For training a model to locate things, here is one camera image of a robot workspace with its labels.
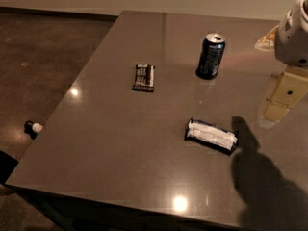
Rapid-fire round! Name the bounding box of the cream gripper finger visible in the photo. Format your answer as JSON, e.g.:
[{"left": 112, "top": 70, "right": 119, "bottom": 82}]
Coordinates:
[
  {"left": 254, "top": 26, "right": 278, "bottom": 52},
  {"left": 262, "top": 66, "right": 308, "bottom": 123}
]

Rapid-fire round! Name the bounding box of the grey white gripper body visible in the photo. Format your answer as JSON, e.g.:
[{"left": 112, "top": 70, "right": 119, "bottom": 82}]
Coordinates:
[{"left": 274, "top": 0, "right": 308, "bottom": 65}]

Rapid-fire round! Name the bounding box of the dark chocolate rxbar wrapper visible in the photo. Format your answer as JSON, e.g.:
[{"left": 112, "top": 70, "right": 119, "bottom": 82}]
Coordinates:
[{"left": 132, "top": 64, "right": 155, "bottom": 92}]

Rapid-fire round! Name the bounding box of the dark blue soda can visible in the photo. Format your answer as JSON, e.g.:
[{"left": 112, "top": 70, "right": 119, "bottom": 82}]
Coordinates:
[{"left": 196, "top": 33, "right": 226, "bottom": 80}]

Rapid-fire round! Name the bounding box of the small black white floor object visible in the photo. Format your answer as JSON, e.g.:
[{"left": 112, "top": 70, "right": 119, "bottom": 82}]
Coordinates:
[{"left": 24, "top": 120, "right": 43, "bottom": 140}]

